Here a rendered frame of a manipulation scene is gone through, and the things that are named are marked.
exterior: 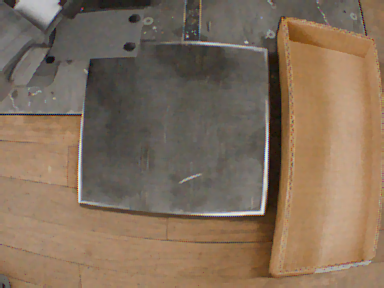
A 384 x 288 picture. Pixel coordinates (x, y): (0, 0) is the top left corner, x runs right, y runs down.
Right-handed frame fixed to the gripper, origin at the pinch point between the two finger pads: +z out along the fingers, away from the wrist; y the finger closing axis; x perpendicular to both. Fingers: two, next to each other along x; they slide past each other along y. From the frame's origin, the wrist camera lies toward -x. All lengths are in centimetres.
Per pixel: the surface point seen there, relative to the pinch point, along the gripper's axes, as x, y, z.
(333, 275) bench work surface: -32.5, -24.3, -2.1
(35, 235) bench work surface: -0.5, -22.1, 0.4
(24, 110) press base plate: 1.3, -10.1, 6.5
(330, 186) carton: -30.3, -15.0, 2.1
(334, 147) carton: -30.6, -11.5, 3.9
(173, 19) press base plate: -14.2, -1.0, 10.4
